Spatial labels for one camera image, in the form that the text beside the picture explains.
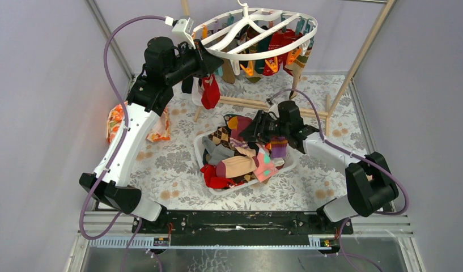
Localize white sock black stripes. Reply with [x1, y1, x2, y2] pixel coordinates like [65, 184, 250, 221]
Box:
[192, 77, 203, 106]

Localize olive striped hanging sock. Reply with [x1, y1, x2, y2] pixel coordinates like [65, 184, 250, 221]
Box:
[284, 44, 313, 89]

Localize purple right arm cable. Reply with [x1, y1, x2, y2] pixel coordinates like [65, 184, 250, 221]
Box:
[266, 88, 410, 216]

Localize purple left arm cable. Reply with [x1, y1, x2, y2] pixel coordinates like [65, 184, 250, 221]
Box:
[79, 15, 176, 241]

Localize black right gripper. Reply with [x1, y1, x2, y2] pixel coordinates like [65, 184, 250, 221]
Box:
[238, 110, 290, 145]

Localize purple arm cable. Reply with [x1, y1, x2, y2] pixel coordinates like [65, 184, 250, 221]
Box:
[79, 15, 176, 241]
[266, 88, 410, 216]

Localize orange clothespin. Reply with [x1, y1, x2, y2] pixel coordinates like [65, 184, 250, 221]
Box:
[286, 48, 301, 65]

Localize beige sock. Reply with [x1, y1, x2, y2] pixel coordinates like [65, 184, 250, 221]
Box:
[215, 143, 259, 179]

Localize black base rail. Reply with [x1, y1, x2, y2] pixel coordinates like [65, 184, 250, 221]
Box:
[132, 210, 354, 247]

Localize purple striped sock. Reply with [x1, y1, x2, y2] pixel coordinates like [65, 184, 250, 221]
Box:
[270, 137, 288, 159]

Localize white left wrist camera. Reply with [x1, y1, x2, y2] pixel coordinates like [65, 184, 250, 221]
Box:
[165, 15, 195, 48]

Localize white oval clip hanger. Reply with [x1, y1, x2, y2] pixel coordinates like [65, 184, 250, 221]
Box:
[192, 0, 318, 61]

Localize grey sock in basket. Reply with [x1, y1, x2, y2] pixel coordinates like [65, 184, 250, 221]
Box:
[202, 137, 235, 166]

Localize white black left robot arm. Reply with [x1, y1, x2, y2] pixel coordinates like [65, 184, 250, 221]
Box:
[79, 37, 223, 233]

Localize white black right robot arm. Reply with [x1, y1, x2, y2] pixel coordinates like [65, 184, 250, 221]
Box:
[240, 101, 399, 233]

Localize dark teal hanging sock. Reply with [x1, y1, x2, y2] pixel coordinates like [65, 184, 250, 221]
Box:
[254, 35, 273, 75]

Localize large red sock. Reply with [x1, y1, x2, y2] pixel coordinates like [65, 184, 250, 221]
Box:
[201, 74, 220, 109]

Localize brown argyle sock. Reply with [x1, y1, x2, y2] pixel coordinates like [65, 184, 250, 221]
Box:
[207, 126, 233, 150]

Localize floral orange fabric bag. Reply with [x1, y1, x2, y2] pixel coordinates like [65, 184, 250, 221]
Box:
[106, 105, 171, 144]

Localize white laundry basket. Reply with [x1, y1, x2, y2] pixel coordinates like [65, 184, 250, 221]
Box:
[193, 114, 296, 196]

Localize small red crumpled sock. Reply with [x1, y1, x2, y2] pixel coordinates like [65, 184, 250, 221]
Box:
[200, 164, 236, 189]

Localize wooden hanger stand frame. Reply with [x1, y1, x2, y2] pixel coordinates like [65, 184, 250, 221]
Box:
[181, 0, 396, 136]

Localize red patterned hanging sock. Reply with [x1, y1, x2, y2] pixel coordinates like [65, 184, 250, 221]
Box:
[262, 29, 294, 77]

